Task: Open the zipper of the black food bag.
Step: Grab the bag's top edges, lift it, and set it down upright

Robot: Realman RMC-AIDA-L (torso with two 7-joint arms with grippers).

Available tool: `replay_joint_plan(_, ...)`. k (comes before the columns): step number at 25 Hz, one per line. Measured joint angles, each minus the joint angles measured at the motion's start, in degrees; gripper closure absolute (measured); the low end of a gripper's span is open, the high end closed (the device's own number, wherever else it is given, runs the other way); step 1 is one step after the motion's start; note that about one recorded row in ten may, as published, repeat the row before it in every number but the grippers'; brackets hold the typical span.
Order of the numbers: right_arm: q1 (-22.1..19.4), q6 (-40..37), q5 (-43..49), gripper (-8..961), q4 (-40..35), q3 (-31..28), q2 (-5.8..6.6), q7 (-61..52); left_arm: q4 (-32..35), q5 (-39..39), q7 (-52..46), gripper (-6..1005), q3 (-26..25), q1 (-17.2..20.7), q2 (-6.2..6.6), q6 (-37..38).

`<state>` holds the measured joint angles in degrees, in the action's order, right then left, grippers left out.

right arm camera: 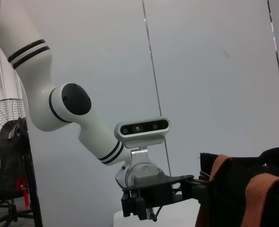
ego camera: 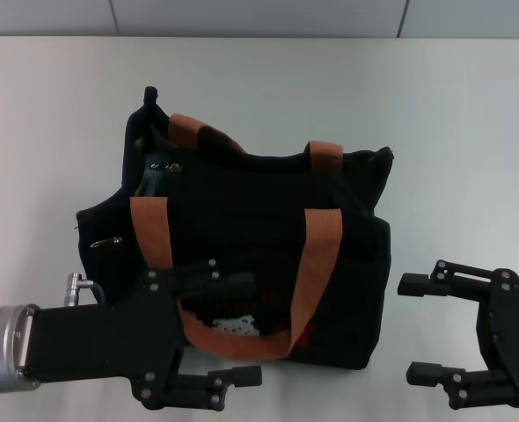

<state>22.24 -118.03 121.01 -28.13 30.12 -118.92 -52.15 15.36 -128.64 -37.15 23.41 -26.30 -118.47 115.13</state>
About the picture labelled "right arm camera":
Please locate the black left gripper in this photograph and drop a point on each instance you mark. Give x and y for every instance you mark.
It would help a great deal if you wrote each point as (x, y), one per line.
(153, 191)

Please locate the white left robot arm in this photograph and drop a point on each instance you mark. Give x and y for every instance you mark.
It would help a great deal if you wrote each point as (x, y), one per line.
(40, 78)

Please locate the black stand pole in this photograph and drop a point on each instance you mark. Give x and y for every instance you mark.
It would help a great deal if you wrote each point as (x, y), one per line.
(33, 179)

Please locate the black mesh office chair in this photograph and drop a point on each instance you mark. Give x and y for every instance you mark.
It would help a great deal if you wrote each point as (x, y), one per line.
(7, 160)

